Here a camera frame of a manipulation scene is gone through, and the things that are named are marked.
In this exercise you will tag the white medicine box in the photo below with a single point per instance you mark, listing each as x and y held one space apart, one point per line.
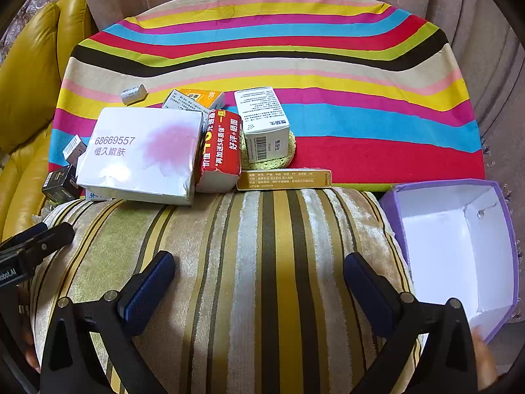
262 115

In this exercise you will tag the colourful striped cloth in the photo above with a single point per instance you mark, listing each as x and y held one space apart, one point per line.
328 69

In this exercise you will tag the grey-white printed box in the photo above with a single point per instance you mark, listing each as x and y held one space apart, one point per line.
175 101

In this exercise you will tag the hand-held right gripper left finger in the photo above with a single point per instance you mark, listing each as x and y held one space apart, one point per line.
149 289

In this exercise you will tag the small black box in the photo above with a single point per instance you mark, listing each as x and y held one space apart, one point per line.
59 184

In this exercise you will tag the yellow leather sofa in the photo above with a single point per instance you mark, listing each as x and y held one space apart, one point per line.
33 69

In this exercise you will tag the small white ribbed box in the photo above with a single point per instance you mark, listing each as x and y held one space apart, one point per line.
76 150

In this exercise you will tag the person's left hand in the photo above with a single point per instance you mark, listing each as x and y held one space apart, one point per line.
28 351

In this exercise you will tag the purple cardboard box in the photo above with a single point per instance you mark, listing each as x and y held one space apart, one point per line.
443 238

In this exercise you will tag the gold striped velvet cushion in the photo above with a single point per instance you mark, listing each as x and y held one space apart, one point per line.
254 275

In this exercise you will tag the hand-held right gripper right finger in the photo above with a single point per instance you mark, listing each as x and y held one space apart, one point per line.
369 291

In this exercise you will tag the large white pink-flower box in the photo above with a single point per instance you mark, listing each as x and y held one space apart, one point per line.
135 152

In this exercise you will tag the red printed box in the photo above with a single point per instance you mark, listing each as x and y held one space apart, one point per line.
219 152

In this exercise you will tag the flat gold box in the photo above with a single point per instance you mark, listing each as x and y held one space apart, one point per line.
283 179

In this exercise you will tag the blue-white flat box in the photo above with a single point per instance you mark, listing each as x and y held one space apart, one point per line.
96 195

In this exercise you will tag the person's right hand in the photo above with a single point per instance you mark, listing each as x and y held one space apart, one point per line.
486 361

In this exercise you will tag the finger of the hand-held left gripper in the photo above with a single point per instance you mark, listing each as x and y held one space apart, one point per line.
49 240
28 233

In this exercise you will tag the green round coaster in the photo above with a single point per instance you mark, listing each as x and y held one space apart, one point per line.
288 152

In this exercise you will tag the orange box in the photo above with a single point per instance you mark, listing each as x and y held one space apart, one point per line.
207 99

